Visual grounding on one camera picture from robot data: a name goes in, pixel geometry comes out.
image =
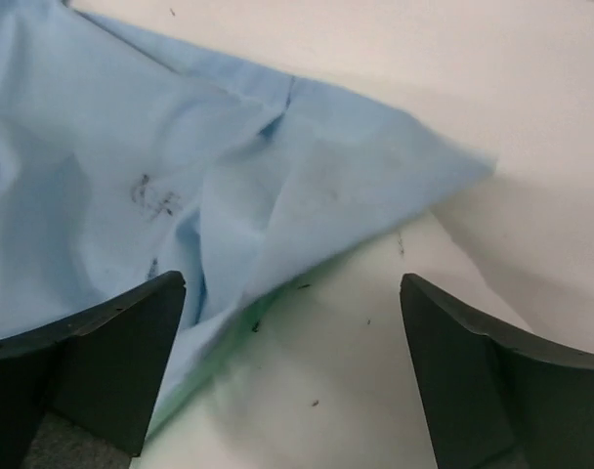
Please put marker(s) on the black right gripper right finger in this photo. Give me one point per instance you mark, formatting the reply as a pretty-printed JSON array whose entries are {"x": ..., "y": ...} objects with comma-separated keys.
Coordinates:
[{"x": 493, "y": 394}]

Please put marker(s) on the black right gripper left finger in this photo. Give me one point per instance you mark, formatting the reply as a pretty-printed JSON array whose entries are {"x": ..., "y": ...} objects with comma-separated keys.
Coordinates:
[{"x": 80, "y": 392}]

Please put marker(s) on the white pillow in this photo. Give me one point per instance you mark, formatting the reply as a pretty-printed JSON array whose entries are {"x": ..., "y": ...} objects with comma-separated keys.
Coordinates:
[{"x": 327, "y": 381}]

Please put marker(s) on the light blue pillowcase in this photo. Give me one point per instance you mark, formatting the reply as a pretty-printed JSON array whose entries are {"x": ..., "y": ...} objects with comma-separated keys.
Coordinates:
[{"x": 125, "y": 154}]

